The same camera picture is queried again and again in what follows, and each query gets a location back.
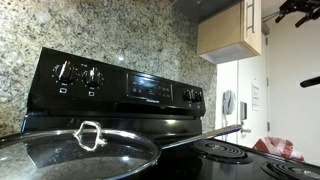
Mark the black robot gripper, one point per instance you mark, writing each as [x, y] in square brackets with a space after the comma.
[310, 8]

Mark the steel cabinet bar handle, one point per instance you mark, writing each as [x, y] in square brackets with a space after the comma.
[251, 9]

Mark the wooden cabinet door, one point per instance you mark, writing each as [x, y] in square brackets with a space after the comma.
[253, 39]

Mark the paper notice on door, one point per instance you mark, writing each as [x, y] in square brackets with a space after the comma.
[255, 97]

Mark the door lever lock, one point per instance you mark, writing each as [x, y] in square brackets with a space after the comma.
[243, 117]

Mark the dark range hood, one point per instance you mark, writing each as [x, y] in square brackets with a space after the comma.
[199, 10]

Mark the red white striped cloth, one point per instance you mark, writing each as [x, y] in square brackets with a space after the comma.
[278, 146]

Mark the far right coil burner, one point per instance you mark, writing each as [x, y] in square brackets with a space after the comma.
[286, 171]

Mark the coil burner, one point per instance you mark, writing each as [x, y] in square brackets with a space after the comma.
[221, 152]
[286, 171]

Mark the near right coil burner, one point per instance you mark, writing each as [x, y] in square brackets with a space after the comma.
[221, 152]

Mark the black electric stove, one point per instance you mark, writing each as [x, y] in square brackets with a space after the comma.
[67, 90]

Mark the steel frying pan with lid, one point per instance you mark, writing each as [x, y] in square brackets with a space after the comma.
[86, 153]

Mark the grey wall phone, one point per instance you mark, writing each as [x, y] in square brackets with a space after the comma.
[228, 102]

